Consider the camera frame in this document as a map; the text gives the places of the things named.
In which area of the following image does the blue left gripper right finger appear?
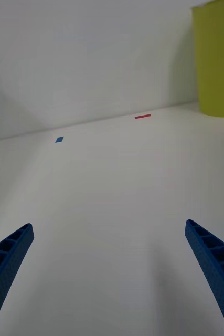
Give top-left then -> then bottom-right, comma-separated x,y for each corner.
184,219 -> 224,336

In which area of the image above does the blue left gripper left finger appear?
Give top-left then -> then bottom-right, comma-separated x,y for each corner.
0,223 -> 35,336

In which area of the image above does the yellow-green plastic waste bin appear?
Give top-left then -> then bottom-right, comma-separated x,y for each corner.
191,0 -> 224,118

